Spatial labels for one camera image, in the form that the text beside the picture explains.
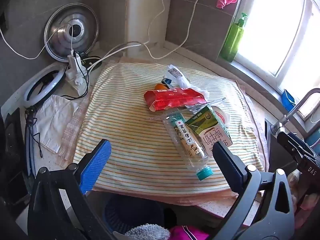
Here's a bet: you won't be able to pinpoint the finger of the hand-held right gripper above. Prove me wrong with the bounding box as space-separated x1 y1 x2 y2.
277 131 316 165

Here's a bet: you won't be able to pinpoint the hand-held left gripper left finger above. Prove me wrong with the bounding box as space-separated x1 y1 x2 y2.
27 139 125 240

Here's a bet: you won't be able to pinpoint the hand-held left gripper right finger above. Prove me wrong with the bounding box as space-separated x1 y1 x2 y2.
212 141 295 240

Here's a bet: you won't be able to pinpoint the green milk carton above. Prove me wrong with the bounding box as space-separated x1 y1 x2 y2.
186 104 233 157

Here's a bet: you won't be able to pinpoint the clear plastic bottle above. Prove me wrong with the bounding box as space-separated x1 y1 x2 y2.
162 112 214 181

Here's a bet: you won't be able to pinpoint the round white lid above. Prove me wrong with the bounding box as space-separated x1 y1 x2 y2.
214 107 230 130

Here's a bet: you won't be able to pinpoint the dark blue perforated basket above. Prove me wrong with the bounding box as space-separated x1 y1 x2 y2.
104 194 166 240

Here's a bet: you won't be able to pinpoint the red snack packet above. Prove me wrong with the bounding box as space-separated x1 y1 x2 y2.
144 87 209 112

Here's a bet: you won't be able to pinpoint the person's right hand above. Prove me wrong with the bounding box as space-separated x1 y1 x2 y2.
287 169 320 230

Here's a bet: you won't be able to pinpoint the chrome faucet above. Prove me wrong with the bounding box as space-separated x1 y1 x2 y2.
271 88 320 134

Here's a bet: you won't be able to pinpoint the pink plaid cloth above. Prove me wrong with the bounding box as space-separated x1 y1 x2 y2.
56 99 88 168

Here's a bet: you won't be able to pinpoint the blue plastic item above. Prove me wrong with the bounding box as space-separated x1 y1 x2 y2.
281 89 297 112

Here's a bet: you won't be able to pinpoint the striped towel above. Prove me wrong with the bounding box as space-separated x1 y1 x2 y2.
72 62 265 197

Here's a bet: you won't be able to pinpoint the peach towel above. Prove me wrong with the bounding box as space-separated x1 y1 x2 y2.
85 56 271 204

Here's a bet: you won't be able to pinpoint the white cloth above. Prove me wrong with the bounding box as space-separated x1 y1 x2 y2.
35 94 80 154

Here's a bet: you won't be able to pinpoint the magenta clothing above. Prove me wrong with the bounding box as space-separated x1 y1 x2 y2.
169 225 210 240

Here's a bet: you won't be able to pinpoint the white power strip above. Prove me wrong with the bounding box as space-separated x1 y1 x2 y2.
65 70 88 97

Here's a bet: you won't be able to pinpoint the grey fluffy cloth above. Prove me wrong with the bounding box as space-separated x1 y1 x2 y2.
125 224 171 240

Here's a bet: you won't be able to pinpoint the crumpled plastic wrapper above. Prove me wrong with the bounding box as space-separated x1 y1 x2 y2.
164 64 213 98

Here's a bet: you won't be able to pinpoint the white charger plug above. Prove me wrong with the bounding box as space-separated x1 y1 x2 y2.
67 52 83 74

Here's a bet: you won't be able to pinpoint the window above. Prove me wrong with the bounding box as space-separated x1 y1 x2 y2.
234 0 320 122

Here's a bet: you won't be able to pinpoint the green soap bottle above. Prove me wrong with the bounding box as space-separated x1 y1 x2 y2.
220 12 248 62

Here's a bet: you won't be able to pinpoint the white cutting board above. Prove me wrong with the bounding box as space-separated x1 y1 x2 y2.
126 0 172 58

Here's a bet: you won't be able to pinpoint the ring light with stand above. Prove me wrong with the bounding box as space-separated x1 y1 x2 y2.
23 64 70 160

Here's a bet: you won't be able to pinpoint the black cables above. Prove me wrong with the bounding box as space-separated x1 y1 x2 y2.
61 52 103 101

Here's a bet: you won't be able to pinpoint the thick white power cord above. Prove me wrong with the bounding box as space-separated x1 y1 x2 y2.
85 41 143 73

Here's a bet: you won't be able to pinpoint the white wall cable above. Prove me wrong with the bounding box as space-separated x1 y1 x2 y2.
141 0 204 60

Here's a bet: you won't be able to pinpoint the thin white charging cable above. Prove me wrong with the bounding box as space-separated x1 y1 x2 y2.
0 23 74 60

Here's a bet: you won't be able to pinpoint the white cable over board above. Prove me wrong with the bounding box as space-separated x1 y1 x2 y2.
146 0 168 46

